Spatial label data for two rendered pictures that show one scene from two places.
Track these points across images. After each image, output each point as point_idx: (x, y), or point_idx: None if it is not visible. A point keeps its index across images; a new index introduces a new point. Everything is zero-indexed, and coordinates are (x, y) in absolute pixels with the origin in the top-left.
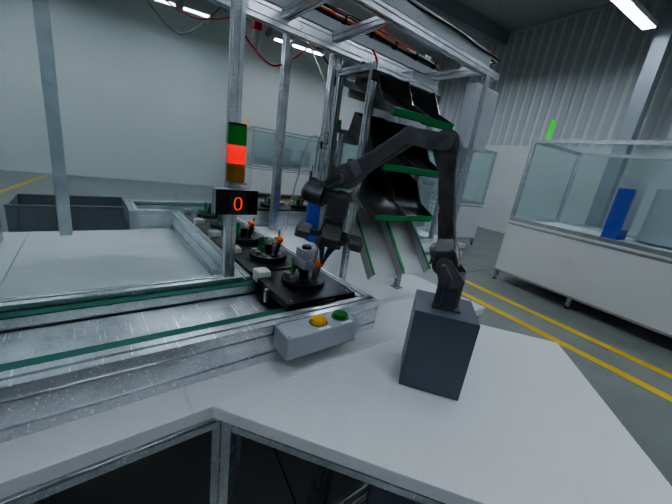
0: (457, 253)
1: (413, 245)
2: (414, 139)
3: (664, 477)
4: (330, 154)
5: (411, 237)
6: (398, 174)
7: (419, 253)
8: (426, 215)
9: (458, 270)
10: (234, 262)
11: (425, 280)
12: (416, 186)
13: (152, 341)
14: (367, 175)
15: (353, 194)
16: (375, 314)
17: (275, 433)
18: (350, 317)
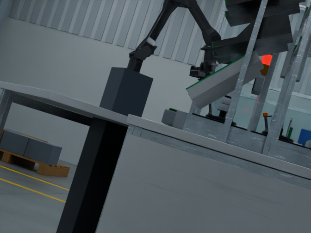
0: (141, 43)
1: (219, 81)
2: (185, 5)
3: (10, 83)
4: (296, 38)
5: (227, 75)
6: (288, 22)
7: (207, 83)
8: (220, 44)
9: (139, 52)
10: (250, 126)
11: (221, 142)
12: (251, 24)
13: None
14: (205, 33)
15: (204, 45)
16: (173, 120)
17: None
18: (169, 110)
